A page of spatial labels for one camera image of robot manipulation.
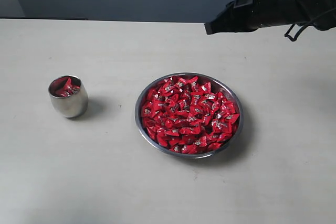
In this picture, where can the round steel plate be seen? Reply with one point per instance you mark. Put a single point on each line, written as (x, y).
(141, 129)

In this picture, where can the pile of red wrapped candies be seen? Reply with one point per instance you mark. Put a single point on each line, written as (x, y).
(189, 113)

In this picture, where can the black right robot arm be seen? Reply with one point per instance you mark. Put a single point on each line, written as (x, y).
(319, 14)

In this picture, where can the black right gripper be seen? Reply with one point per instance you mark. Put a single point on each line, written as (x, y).
(243, 16)

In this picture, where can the shiny steel cup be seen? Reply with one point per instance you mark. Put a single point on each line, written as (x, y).
(73, 106)

